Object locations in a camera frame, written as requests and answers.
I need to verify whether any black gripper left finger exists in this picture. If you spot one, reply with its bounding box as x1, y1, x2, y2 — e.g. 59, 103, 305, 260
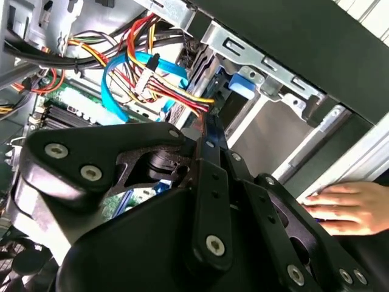
22, 117, 235, 271

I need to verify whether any person bare hand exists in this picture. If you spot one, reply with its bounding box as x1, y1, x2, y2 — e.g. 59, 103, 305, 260
303, 181, 389, 237

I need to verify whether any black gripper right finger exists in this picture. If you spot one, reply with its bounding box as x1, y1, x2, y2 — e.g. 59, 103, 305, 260
216, 120, 374, 292

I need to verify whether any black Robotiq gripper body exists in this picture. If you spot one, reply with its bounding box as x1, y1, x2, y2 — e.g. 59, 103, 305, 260
57, 151, 286, 292

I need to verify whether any hard disk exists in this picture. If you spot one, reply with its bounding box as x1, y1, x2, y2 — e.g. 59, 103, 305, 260
170, 45, 256, 128

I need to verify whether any red yellow power wire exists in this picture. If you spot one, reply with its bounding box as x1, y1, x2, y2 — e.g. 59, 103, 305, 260
126, 13, 227, 122

